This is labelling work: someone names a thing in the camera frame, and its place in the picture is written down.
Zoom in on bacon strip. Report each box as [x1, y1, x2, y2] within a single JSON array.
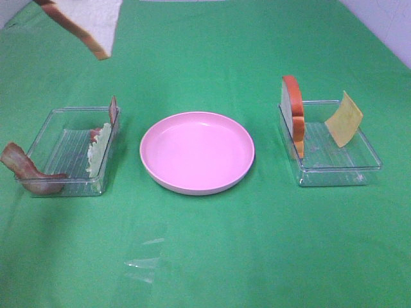
[[1, 142, 67, 195], [89, 96, 118, 144]]

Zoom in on green lettuce leaf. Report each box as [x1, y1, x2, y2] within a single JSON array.
[[86, 123, 112, 178]]

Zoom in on yellow cheese slice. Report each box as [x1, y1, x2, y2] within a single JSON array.
[[325, 91, 363, 148]]

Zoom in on bread slice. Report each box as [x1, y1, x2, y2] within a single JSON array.
[[280, 75, 305, 158], [36, 0, 123, 60]]

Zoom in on pink plate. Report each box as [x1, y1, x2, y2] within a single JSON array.
[[139, 112, 255, 196]]

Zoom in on green tablecloth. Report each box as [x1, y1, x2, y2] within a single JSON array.
[[1, 1, 410, 307]]

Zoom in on clear right plastic container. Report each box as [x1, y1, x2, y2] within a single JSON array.
[[277, 100, 382, 187]]

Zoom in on clear plastic container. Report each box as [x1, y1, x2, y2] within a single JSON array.
[[277, 100, 382, 187], [14, 107, 121, 197]]

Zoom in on clear left plastic container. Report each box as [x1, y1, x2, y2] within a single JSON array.
[[14, 107, 121, 197]]

